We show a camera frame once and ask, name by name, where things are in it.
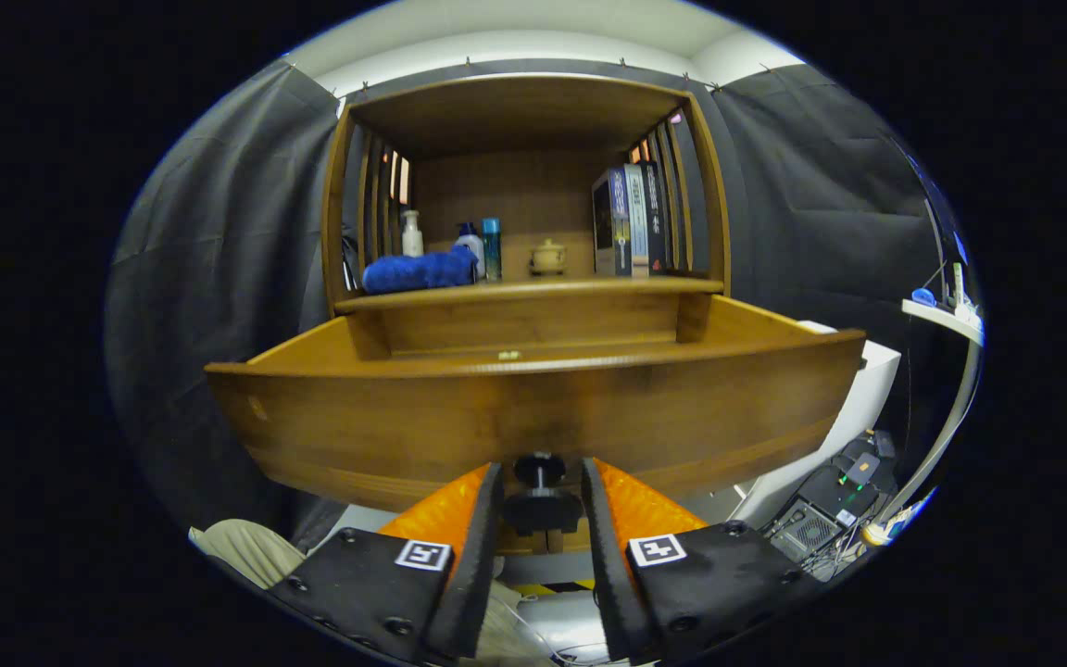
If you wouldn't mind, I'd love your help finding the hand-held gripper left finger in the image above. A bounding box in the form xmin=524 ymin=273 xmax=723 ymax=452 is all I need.
xmin=267 ymin=461 xmax=505 ymax=666

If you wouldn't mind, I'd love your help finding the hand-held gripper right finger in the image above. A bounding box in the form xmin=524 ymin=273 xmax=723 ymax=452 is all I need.
xmin=582 ymin=457 xmax=822 ymax=666

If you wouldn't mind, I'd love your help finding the wooden drawer with black knob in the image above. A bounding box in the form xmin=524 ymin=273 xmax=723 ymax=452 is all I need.
xmin=205 ymin=295 xmax=868 ymax=538

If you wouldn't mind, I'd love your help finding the wooden countertop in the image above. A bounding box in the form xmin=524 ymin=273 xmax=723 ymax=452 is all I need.
xmin=334 ymin=276 xmax=724 ymax=314

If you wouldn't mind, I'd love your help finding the wooden cabinet with slatted sides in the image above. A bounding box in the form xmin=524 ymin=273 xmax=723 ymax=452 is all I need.
xmin=320 ymin=72 xmax=734 ymax=557

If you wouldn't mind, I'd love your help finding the black computer case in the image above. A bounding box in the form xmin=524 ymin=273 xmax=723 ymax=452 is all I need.
xmin=765 ymin=431 xmax=900 ymax=561

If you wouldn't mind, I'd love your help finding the person's beige trouser leg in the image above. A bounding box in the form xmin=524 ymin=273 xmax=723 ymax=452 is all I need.
xmin=189 ymin=519 xmax=308 ymax=590

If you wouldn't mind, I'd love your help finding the blue folded towel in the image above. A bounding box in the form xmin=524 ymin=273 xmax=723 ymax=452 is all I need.
xmin=362 ymin=245 xmax=481 ymax=296

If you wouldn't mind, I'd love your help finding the white lotion bottle blue cap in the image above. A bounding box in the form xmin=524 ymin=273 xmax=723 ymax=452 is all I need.
xmin=456 ymin=222 xmax=486 ymax=279

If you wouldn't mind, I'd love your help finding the book with blue spine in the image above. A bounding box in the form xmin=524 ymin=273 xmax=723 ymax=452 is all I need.
xmin=592 ymin=167 xmax=633 ymax=277

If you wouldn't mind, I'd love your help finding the book with black spine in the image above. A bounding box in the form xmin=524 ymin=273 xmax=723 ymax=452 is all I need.
xmin=640 ymin=161 xmax=669 ymax=274

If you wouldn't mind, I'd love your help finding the black backdrop cloth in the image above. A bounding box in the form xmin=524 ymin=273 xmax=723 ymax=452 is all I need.
xmin=106 ymin=57 xmax=960 ymax=547

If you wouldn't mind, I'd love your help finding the white side desk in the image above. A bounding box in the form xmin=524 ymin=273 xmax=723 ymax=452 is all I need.
xmin=867 ymin=298 xmax=985 ymax=547

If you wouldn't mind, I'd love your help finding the dark computer monitor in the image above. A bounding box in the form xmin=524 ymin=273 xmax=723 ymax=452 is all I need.
xmin=904 ymin=153 xmax=965 ymax=307

